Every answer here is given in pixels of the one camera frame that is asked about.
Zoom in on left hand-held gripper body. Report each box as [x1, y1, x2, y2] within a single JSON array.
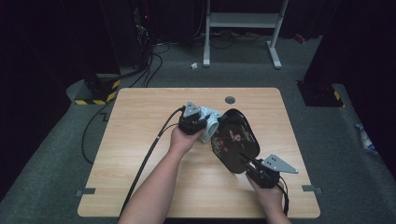
[[177, 101, 210, 135]]

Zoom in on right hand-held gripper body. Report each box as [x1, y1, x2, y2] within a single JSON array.
[[246, 154, 299, 189]]

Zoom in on striped light green cloth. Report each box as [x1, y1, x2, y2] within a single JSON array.
[[199, 105, 223, 144]]

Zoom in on person's left hand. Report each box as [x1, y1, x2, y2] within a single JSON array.
[[170, 126, 204, 155]]

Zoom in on person's right hand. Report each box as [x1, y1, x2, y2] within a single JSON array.
[[247, 176, 286, 211]]

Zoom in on grey tape strip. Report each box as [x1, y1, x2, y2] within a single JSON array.
[[76, 188, 96, 198], [301, 184, 323, 193]]

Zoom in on black perforated stand base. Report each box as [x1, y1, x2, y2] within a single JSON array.
[[297, 79, 345, 108]]

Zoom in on black yellow striped stand base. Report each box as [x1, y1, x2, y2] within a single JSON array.
[[74, 73, 121, 106]]

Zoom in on blue white packet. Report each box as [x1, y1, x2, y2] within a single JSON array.
[[354, 122, 379, 154]]

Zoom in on white metal stand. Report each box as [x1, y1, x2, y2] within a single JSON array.
[[203, 0, 289, 70]]

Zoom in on small red object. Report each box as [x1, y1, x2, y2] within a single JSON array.
[[293, 32, 307, 45]]

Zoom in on dark curtain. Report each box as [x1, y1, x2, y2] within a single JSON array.
[[0, 0, 122, 206], [303, 0, 396, 178]]

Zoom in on right hand-held gripper cable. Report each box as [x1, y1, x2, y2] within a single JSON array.
[[275, 176, 290, 217]]

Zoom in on hand-held gripper cable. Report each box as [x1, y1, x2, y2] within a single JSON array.
[[275, 176, 290, 217], [119, 105, 187, 218]]

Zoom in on left hand-held gripper cable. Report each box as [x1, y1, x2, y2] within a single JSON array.
[[119, 105, 187, 218]]

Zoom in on black looped floor cable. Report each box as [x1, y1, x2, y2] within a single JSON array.
[[144, 53, 163, 88]]

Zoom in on tangle of black cables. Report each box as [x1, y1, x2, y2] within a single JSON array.
[[209, 31, 269, 50]]

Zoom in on dark equipment rack with wires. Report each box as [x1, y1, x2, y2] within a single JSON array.
[[132, 0, 155, 68]]

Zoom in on long black floor cable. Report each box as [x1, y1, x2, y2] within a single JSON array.
[[81, 98, 118, 165]]

